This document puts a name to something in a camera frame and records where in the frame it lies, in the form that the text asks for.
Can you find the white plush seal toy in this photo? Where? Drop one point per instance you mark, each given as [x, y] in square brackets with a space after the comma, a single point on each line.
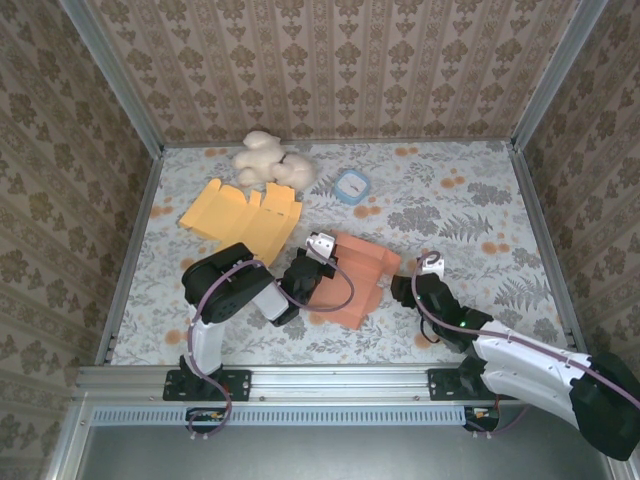
[270, 160]

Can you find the yellow paper box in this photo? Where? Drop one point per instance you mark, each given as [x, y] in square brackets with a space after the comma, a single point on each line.
[235, 220]

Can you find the aluminium frame post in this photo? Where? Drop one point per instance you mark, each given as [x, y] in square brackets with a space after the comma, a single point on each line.
[115, 80]
[560, 75]

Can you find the floral patterned table cover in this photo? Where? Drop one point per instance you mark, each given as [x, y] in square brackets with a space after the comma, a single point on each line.
[450, 225]

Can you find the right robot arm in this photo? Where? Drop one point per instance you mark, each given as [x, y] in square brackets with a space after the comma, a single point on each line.
[525, 370]

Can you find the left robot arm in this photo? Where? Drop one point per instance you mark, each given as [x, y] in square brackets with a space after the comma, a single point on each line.
[205, 345]

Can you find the grey metal panel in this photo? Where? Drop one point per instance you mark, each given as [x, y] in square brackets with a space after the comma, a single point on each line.
[300, 455]

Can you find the aluminium mounting rail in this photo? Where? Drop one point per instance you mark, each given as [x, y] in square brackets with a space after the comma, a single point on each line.
[340, 382]

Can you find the aluminium side rail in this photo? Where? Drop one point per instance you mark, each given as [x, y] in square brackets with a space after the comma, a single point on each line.
[550, 250]
[129, 265]

